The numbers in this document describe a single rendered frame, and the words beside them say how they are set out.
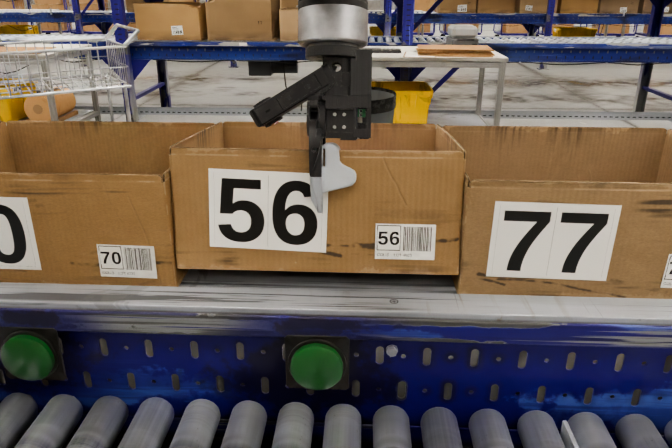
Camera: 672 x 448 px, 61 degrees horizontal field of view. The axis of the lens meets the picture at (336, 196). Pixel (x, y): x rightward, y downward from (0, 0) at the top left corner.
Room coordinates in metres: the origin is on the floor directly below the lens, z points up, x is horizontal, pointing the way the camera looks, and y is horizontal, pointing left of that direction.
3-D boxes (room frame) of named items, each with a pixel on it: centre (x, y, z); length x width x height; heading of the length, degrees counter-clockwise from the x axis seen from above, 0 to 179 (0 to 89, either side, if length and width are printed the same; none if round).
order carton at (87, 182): (0.85, 0.41, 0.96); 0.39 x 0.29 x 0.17; 87
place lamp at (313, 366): (0.61, 0.03, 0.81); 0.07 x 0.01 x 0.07; 87
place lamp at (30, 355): (0.63, 0.42, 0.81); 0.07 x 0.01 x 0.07; 87
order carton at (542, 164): (0.81, -0.37, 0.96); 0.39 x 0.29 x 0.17; 87
